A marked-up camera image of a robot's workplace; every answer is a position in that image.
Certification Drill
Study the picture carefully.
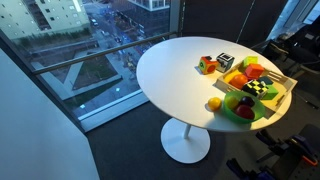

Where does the light green block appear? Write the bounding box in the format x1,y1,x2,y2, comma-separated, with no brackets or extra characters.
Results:
242,55,259,69

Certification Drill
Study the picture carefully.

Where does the red block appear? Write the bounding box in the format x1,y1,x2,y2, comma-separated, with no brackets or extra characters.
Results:
243,63,266,80

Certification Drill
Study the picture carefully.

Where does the dark blue block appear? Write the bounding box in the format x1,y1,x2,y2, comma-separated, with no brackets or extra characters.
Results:
258,76,274,86

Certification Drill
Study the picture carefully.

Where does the wooden tray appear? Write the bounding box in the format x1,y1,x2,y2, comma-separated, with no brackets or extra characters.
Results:
213,58,298,119

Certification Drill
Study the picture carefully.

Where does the orange and green cube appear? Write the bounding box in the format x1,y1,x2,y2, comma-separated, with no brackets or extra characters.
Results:
198,55,219,75

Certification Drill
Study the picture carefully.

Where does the yellow toy lemon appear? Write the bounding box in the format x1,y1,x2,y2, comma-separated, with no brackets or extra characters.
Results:
225,95,240,110
207,96,223,112

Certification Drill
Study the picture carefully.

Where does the black and white cube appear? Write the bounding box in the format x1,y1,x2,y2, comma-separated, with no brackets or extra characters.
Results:
215,52,236,74

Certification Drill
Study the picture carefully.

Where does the grey window railing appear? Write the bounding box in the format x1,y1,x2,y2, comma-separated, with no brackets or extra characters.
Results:
32,30,179,76

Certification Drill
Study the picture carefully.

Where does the green plastic bowl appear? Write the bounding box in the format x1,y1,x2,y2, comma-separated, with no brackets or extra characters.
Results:
222,90,267,125

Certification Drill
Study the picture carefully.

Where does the orange toy fruit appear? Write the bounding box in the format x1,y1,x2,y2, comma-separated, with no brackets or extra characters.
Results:
228,73,250,90

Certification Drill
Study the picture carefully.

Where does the red toy tomato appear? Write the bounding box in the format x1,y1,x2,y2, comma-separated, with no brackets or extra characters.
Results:
234,104,256,121

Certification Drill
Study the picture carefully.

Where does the dark purple toy plum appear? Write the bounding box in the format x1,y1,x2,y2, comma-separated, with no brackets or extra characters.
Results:
239,95,256,108

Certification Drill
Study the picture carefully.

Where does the black and orange clamp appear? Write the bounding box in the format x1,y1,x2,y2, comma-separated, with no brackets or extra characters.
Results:
255,129,319,168

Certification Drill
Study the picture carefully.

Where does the white table pedestal base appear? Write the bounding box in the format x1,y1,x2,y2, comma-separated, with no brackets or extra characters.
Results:
160,117,212,165

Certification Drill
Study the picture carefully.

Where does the grey window frame post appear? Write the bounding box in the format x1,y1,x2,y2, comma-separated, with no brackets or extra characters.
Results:
169,0,184,34

